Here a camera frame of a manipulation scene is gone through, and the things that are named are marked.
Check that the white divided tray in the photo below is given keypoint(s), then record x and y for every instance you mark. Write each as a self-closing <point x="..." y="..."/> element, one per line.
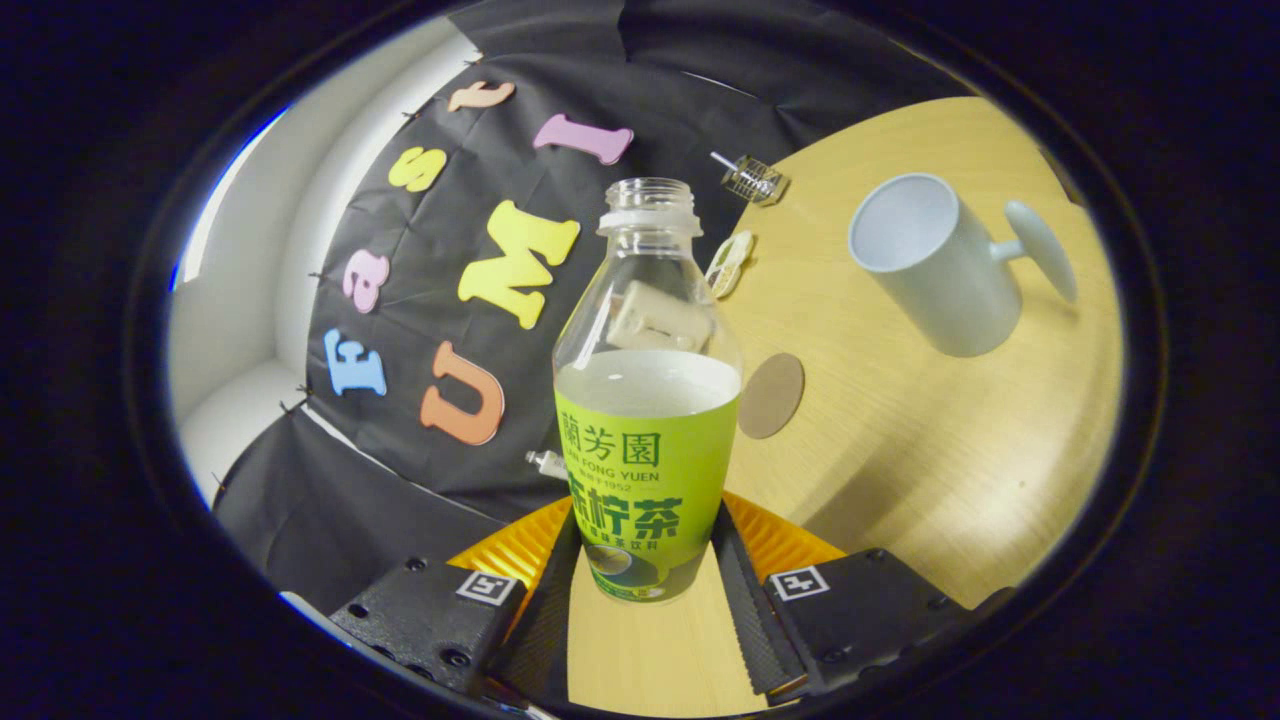
<point x="729" y="264"/>

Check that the slim white green bottle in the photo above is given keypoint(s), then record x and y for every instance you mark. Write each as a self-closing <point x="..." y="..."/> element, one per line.
<point x="547" y="465"/>

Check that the wooden table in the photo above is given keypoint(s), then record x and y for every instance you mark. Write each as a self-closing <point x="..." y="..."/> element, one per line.
<point x="900" y="450"/>

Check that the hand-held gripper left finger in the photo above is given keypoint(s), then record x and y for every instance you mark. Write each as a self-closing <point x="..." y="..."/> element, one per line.
<point x="545" y="630"/>

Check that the white straw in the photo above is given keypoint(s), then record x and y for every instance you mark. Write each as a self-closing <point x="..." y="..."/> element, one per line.
<point x="722" y="159"/>

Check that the round brown coaster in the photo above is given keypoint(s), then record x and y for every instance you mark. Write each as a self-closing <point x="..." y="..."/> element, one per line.
<point x="771" y="396"/>

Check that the white toaster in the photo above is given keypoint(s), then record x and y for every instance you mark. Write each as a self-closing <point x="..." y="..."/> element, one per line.
<point x="650" y="315"/>

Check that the white cup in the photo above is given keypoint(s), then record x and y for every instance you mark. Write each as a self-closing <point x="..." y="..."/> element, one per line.
<point x="950" y="290"/>

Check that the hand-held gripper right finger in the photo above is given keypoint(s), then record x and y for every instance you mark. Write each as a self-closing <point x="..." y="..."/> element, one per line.
<point x="745" y="610"/>

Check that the green label juice bottle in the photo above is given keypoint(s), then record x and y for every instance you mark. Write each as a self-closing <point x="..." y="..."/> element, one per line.
<point x="645" y="470"/>

